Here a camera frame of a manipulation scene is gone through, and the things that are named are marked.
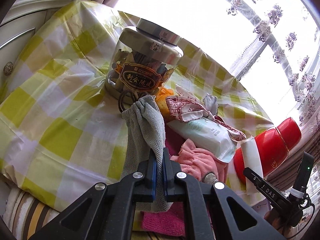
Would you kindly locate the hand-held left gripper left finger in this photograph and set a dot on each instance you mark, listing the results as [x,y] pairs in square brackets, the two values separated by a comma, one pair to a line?
[153,180]

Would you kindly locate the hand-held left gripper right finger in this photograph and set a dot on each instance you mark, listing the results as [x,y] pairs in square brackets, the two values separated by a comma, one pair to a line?
[165,180]

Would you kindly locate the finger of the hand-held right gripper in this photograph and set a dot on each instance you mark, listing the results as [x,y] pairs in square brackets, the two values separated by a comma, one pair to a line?
[265,187]

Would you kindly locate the white tube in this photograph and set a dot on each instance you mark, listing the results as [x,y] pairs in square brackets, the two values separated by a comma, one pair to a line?
[250,152]

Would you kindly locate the magenta knitted cloth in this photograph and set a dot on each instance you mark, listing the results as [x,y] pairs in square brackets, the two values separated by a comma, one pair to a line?
[162,220]

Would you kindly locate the grey herringbone cloth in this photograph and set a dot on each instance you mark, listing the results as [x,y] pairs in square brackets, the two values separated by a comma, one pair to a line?
[147,120]

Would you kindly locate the orange cloth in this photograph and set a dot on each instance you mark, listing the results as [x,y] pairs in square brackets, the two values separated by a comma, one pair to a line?
[162,100]

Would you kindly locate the person's right hand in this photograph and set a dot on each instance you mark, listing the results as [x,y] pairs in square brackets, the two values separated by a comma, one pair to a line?
[273,221]

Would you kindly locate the pink fleece cloth elephant print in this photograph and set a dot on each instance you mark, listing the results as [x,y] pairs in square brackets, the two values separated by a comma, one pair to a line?
[197,162]

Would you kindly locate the red thermos flask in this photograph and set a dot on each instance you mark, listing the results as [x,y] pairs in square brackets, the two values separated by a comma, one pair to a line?
[270,142]

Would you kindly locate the pale green wipes pack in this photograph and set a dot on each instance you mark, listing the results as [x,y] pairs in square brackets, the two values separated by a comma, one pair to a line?
[207,135]

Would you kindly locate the red floral cloth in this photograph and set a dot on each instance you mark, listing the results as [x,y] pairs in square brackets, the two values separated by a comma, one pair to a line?
[177,107]

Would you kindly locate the glass jar with metal lid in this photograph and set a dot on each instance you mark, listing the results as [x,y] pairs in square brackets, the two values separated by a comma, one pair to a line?
[140,72]

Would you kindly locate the yellow checked plastic tablecloth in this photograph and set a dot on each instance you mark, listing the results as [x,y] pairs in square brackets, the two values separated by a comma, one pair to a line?
[50,105]

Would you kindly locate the striped towel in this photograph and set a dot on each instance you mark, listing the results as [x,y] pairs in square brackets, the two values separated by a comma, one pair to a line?
[25,212]

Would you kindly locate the floral lace sheer curtain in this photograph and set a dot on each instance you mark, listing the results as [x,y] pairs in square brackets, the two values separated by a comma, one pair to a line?
[275,17]

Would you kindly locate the white cabinet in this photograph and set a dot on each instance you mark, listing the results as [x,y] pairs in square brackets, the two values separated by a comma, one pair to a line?
[20,30]

